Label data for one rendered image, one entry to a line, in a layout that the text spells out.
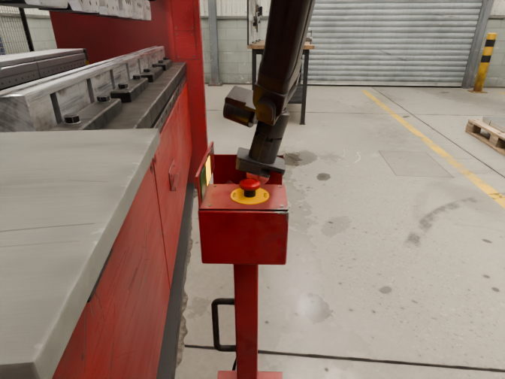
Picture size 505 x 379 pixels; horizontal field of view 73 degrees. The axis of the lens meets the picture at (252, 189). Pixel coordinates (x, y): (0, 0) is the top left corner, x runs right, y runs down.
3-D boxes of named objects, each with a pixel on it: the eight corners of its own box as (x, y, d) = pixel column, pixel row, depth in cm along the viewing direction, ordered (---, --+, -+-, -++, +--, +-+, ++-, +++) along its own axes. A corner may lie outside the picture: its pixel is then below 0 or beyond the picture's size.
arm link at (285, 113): (287, 111, 63) (294, 107, 68) (254, 98, 64) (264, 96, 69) (276, 146, 66) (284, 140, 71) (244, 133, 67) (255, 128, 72)
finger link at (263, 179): (229, 186, 78) (239, 149, 73) (259, 194, 78) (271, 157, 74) (226, 200, 71) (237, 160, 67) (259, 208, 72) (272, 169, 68)
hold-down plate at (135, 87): (131, 102, 95) (129, 91, 94) (111, 102, 95) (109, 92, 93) (149, 86, 122) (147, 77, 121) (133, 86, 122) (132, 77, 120)
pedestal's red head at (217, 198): (286, 265, 64) (291, 177, 56) (201, 264, 64) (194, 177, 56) (281, 213, 82) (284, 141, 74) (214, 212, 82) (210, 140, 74)
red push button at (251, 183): (260, 203, 62) (260, 185, 60) (238, 203, 62) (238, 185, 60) (260, 193, 65) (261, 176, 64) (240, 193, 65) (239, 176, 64)
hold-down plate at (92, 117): (82, 147, 59) (78, 129, 58) (49, 147, 59) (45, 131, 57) (122, 110, 86) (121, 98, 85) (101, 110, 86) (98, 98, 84)
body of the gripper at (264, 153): (237, 154, 74) (245, 122, 71) (281, 166, 75) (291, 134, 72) (234, 165, 68) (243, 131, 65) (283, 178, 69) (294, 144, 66)
